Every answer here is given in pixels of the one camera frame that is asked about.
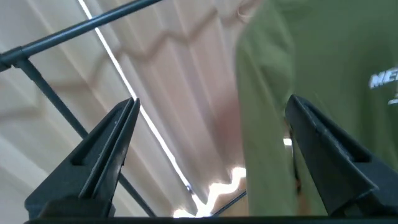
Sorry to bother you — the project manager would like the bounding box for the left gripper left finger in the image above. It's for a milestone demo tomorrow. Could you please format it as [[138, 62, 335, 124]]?
[[24, 97, 141, 218]]

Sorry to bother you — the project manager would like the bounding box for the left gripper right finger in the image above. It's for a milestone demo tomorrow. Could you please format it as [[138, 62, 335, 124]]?
[[285, 94, 398, 217]]

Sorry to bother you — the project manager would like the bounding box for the green long-sleeved shirt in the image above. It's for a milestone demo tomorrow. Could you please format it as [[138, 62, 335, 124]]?
[[235, 0, 398, 217]]

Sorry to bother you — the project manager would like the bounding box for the black clothes rack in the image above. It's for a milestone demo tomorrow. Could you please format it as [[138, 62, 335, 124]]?
[[0, 0, 302, 218]]

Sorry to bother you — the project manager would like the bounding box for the beige curtain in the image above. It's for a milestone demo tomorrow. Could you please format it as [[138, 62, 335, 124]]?
[[0, 0, 265, 218]]

